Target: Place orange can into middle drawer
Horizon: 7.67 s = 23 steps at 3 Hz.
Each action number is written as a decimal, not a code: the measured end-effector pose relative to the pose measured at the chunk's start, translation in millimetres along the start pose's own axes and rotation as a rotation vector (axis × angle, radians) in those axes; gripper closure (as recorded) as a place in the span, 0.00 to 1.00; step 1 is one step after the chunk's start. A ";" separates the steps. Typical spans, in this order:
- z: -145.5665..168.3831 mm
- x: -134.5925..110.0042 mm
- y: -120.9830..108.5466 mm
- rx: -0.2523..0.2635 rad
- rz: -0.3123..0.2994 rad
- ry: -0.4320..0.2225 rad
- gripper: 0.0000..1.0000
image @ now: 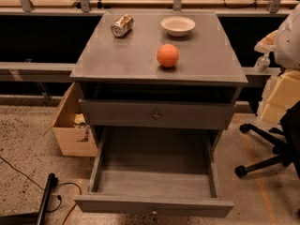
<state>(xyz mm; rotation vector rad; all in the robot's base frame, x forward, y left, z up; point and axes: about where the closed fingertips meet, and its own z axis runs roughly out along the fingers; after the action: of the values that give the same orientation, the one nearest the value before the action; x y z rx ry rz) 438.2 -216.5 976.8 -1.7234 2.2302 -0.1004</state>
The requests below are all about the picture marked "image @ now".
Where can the orange ball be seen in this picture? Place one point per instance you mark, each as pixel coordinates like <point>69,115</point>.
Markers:
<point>168,55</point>

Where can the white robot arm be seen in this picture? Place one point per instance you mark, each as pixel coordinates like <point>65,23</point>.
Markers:
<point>287,43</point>

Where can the upper grey drawer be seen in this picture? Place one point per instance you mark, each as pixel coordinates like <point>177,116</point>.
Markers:
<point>156,114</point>

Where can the grey wooden drawer cabinet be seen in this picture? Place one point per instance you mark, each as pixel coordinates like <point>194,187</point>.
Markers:
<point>127,68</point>

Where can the open lower grey drawer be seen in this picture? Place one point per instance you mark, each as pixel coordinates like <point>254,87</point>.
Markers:
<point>154,171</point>

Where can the silver orange soda can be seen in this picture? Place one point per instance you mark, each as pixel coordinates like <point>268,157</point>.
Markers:
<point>122,25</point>

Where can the cardboard box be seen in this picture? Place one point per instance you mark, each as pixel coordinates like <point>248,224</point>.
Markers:
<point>73,135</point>

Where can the white bowl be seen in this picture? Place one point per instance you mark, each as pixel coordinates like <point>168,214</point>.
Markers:
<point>177,26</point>

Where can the clear sanitizer pump bottle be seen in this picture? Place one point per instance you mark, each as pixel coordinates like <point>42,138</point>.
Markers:
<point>262,63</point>

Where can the black office chair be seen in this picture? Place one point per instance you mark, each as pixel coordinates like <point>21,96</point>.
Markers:
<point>287,152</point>

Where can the black floor stand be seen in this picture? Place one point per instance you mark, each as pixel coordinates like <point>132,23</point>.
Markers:
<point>36,218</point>

